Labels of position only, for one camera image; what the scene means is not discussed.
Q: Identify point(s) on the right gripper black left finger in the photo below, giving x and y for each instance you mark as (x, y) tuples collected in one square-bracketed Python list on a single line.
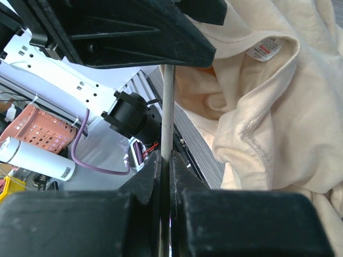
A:
[(123, 222)]

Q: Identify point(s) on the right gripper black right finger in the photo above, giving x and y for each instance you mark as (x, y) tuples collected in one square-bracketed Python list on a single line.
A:
[(206, 222)]

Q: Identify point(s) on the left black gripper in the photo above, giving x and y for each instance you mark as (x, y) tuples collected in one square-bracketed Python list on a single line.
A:
[(116, 34)]

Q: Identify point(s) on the clear grey hanger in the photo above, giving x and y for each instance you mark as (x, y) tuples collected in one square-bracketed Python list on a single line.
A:
[(167, 131)]

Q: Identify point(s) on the beige t shirt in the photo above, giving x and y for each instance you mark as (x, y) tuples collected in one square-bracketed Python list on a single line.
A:
[(270, 106)]

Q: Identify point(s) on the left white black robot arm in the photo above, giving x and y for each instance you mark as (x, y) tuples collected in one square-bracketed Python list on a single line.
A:
[(37, 36)]

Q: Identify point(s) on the salmon plastic crate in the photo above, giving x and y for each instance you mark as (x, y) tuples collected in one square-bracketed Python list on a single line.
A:
[(41, 129)]

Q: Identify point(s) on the yellow plastic crate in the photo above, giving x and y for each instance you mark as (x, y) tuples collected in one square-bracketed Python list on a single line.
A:
[(10, 185)]

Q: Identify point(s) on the white cylindrical bottle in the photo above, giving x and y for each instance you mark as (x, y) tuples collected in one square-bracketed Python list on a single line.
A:
[(24, 155)]

